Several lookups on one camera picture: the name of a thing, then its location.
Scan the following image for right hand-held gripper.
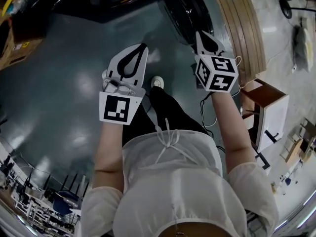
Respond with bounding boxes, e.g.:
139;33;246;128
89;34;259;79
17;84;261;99
194;31;239;93

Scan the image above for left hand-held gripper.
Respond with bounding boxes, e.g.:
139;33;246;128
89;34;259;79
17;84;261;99
99;43;149;126

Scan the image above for person's right forearm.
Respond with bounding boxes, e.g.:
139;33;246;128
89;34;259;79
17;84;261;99
210;91;258;175

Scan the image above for person's left forearm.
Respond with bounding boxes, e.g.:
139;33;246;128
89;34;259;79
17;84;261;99
93;123;124;190

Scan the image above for person's white shoe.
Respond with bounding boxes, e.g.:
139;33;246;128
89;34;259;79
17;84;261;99
151;76;165;89

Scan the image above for wooden slatted pallet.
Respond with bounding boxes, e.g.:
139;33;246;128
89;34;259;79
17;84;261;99
214;0;268;81

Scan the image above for person's black trousers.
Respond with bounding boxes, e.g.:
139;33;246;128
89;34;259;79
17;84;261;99
121;85;211;148

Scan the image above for black round-base stool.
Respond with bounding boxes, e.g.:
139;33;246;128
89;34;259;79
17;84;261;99
278;0;316;19

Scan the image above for brown and white cabinet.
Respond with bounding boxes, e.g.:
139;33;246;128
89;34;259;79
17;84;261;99
240;79;290;153

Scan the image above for grey crumpled bag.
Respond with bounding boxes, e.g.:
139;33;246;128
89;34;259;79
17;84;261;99
293;23;315;72

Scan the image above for brown cardboard box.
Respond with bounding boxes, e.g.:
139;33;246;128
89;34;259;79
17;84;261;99
0;15;48;71

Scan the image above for person's white top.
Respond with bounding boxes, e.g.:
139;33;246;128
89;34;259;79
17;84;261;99
80;129;280;237

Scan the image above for yellow plastic item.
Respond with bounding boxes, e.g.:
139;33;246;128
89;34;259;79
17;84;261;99
1;0;22;16

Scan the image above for blue chair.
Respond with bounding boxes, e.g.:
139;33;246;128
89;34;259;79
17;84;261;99
52;190;82;216

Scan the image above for cluttered white shelf rack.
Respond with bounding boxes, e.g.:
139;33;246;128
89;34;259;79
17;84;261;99
0;142;82;237

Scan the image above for black cable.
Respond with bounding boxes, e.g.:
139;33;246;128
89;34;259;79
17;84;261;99
199;92;227;155

